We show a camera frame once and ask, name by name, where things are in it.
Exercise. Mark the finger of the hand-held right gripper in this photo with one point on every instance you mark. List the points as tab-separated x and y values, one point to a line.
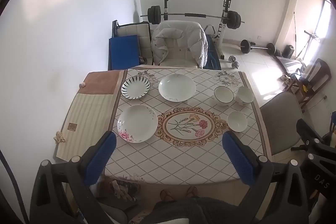
309	132

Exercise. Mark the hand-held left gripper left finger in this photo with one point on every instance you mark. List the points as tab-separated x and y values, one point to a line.
101	158

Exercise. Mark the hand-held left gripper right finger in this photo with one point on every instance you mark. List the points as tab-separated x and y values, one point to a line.
239	158

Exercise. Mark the small plain white bowl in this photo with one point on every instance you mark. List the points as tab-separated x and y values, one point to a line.
237	121

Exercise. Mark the white plate with pink flowers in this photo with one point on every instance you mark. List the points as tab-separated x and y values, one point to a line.
137	123

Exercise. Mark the white bowl with blue dots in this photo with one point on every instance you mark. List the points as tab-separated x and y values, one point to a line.
245	96

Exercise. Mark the black-rimmed white bowl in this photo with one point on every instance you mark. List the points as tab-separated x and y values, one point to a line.
223	95

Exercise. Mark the black striped plate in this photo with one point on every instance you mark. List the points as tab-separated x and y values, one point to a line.
135	86

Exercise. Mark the large plain white plate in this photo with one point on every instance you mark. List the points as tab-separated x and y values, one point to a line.
177	87

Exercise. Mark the grey upholstered chair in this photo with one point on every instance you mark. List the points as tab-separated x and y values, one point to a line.
281	119

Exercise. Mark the pale crumpled cloth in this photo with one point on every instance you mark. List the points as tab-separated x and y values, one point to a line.
123	190

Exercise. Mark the large crumpled tissue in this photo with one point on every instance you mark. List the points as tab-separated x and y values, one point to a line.
59	137

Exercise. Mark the floral checked tablecloth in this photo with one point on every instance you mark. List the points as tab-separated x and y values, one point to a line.
183	161

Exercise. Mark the dark wooden chair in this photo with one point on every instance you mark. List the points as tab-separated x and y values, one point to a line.
319	77

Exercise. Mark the person's right foot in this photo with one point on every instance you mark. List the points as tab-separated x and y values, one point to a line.
191	191

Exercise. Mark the person's foot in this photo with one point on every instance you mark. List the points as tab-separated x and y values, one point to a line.
191	191
166	195

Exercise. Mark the person's dark trousers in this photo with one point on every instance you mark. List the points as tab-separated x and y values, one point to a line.
199	211

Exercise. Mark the grey flat panel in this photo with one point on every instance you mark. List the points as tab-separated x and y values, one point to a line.
288	64

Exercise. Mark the person's left foot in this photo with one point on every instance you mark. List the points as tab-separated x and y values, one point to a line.
166	195

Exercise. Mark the small crumpled tissue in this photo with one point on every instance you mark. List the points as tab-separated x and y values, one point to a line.
83	84

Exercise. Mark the black container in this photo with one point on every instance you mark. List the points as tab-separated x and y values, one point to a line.
289	52

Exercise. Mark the metal stand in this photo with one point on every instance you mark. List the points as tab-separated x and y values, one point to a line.
309	41

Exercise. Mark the short barbell with black weights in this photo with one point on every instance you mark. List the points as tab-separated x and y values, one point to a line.
258	47

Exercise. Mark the dark blue weight bench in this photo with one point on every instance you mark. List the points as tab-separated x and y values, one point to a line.
211	56

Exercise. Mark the blue mat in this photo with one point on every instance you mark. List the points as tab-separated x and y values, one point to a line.
123	53

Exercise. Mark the small red box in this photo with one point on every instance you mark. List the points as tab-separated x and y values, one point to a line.
142	59

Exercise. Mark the cream padded chair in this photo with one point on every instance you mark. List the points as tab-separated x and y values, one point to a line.
176	53

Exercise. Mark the white down jacket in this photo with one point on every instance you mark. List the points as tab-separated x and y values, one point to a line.
194	40

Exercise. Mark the cream folding chair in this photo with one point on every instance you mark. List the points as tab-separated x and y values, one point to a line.
141	35

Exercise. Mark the long barbell with black weights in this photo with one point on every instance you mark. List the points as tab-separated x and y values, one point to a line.
194	14

